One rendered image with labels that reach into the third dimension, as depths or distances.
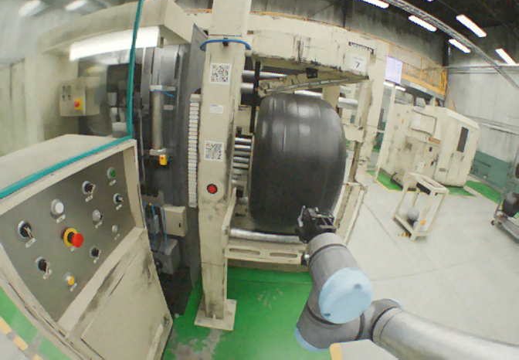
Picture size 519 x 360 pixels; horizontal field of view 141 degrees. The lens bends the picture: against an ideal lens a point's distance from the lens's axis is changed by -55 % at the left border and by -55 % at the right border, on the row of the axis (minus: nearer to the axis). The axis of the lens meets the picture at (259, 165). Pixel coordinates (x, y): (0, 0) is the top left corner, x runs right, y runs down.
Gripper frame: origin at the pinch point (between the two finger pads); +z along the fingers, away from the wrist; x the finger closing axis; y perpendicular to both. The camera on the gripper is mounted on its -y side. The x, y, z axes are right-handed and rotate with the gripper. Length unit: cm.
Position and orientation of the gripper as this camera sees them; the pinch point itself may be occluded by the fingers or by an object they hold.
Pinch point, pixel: (304, 218)
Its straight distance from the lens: 64.6
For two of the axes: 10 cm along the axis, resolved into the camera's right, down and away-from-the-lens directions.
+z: 0.1, -2.0, 9.8
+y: 1.2, -9.7, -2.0
